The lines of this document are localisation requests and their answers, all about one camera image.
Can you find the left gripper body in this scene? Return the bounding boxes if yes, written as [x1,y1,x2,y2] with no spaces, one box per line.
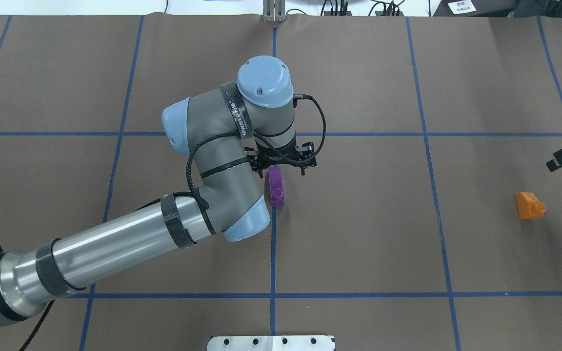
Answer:
[244,140,321,177]

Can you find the purple trapezoid block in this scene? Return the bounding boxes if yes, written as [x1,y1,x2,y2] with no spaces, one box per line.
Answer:
[267,166,285,207]

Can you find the orange trapezoid block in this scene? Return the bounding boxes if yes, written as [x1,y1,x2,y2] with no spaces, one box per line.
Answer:
[515,192,547,220]

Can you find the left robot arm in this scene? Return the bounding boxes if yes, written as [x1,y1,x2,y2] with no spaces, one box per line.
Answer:
[0,56,321,327]

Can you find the aluminium frame post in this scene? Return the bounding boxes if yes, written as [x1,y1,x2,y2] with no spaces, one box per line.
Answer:
[261,0,287,23]

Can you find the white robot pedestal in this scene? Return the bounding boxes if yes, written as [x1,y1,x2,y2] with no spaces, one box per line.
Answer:
[206,335,337,351]

